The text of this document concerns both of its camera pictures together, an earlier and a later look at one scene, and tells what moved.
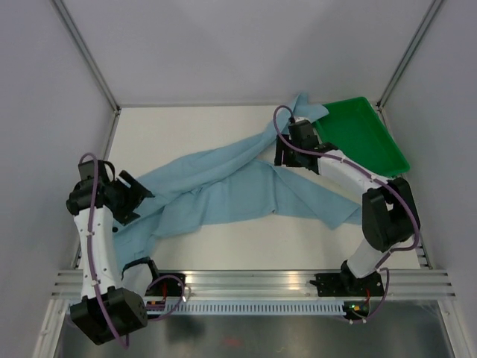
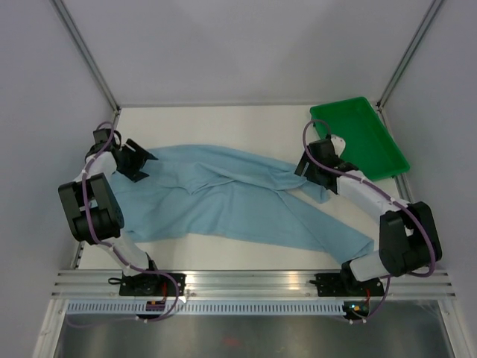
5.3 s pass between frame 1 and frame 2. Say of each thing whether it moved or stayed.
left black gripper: moved
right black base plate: stayed
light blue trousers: moved
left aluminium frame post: stayed
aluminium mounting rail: stayed
